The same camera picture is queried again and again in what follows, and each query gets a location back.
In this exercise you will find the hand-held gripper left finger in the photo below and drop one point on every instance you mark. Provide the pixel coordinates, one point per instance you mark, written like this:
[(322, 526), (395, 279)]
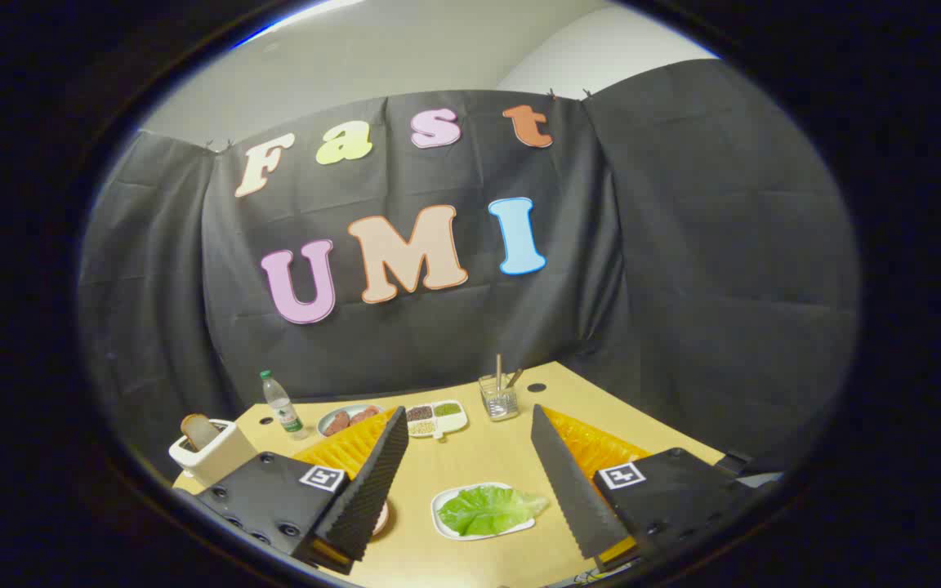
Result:
[(372, 490)]

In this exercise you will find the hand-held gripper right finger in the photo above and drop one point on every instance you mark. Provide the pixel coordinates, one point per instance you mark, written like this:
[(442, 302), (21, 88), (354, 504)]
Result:
[(573, 490)]

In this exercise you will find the green lettuce leaf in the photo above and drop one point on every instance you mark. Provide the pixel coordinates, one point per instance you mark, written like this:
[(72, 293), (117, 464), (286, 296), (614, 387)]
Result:
[(487, 510)]

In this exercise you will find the toasted bread slice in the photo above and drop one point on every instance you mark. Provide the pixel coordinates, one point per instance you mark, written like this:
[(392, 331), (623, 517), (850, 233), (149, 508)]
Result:
[(199, 430)]

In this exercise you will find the pink round plate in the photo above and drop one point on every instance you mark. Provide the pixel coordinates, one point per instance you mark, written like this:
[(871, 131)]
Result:
[(381, 520)]

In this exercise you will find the brown meat patty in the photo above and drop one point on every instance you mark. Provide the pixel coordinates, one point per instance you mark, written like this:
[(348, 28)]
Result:
[(363, 415), (336, 423)]

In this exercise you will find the pile of pale soybeans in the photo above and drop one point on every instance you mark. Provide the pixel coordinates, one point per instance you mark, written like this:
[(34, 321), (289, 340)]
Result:
[(422, 427)]

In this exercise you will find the white square plate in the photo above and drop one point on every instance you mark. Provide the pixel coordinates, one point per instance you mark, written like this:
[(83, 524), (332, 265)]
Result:
[(446, 529)]

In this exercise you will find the light blue plate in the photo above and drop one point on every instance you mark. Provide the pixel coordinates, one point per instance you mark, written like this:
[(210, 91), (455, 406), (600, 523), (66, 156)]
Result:
[(323, 420)]

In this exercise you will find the pile of dark red beans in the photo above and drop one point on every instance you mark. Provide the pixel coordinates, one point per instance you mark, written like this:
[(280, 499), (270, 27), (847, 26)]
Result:
[(419, 413)]

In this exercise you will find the white divided dish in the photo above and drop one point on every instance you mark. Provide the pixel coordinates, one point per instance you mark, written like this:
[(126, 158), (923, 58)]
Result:
[(456, 420)]

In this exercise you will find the pile of green beans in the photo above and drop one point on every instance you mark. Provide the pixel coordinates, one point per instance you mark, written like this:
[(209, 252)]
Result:
[(447, 409)]

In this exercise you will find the clear glass utensil holder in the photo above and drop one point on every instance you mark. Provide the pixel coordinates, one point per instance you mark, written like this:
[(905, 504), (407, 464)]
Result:
[(501, 404)]

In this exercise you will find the clear plastic water bottle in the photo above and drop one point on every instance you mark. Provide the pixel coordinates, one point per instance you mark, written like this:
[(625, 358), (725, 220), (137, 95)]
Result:
[(283, 408)]

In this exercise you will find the dark wooden utensil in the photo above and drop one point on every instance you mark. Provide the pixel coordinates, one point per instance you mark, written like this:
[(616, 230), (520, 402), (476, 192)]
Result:
[(514, 377)]

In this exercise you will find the light wooden utensil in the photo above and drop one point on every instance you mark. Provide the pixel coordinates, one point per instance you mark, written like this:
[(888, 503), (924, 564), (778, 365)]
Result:
[(498, 367)]

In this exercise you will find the cream white toaster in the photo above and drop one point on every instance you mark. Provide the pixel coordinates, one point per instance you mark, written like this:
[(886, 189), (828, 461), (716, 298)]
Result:
[(221, 457)]

